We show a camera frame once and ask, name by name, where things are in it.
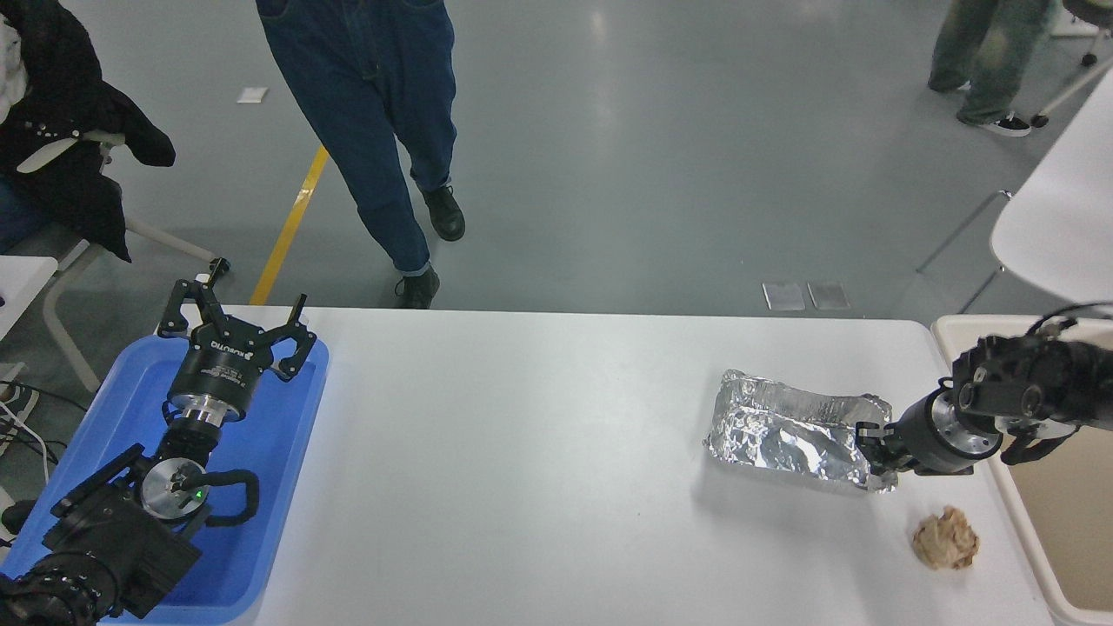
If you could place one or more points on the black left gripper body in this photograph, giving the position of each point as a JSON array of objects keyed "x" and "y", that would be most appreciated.
[{"x": 217, "y": 369}]

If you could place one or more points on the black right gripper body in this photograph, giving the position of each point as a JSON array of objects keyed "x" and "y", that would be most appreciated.
[{"x": 923, "y": 439}]

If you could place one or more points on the silver foil tray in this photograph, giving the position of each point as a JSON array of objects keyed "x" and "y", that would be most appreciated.
[{"x": 783, "y": 430}]

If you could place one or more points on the grey floor plate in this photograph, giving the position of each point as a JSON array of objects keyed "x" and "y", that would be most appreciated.
[
  {"x": 829, "y": 296},
  {"x": 784, "y": 296}
]

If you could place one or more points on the crumpled tan paper ball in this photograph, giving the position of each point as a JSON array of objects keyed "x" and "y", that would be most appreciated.
[{"x": 946, "y": 539}]

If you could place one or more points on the blue plastic tray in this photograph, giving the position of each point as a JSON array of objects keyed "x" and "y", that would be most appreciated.
[{"x": 269, "y": 452}]

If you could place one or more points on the large pale bin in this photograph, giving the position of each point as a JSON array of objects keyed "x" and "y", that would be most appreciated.
[{"x": 1061, "y": 522}]

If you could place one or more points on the grey sneaker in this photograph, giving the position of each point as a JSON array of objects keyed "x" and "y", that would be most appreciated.
[{"x": 19, "y": 404}]

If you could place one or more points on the white paper scrap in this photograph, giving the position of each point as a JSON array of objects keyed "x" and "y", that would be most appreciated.
[{"x": 251, "y": 95}]

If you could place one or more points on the seated person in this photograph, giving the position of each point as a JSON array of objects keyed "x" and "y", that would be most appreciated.
[{"x": 61, "y": 130}]

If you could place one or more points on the black shoe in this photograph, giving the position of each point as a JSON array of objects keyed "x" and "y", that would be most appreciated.
[{"x": 17, "y": 516}]

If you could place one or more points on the round white table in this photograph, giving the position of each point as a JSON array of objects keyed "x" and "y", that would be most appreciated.
[{"x": 1061, "y": 217}]

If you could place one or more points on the wheeled office chair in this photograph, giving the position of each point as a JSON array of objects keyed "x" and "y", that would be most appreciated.
[{"x": 1074, "y": 87}]

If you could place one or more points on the distant standing person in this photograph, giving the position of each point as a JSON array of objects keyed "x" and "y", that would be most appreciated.
[{"x": 991, "y": 52}]

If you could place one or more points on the white frame chair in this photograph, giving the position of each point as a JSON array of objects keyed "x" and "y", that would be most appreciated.
[{"x": 65, "y": 287}]

